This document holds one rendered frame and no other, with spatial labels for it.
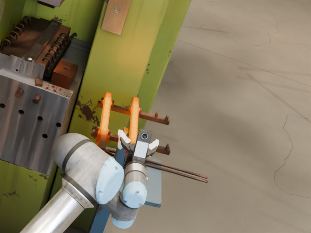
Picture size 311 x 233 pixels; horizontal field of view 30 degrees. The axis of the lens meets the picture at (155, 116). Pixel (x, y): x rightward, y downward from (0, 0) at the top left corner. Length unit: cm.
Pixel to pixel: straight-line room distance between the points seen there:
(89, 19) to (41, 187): 85
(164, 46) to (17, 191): 103
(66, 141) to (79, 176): 11
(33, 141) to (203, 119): 205
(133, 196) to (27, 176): 103
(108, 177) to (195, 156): 252
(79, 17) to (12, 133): 67
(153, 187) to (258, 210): 145
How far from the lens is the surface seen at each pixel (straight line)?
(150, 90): 313
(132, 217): 196
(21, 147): 271
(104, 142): 217
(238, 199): 385
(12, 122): 265
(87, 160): 157
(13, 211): 297
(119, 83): 263
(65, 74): 252
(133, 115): 239
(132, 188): 186
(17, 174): 281
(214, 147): 421
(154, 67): 306
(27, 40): 268
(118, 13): 247
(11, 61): 256
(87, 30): 294
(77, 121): 279
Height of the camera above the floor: 227
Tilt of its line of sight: 32 degrees down
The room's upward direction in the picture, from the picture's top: 21 degrees clockwise
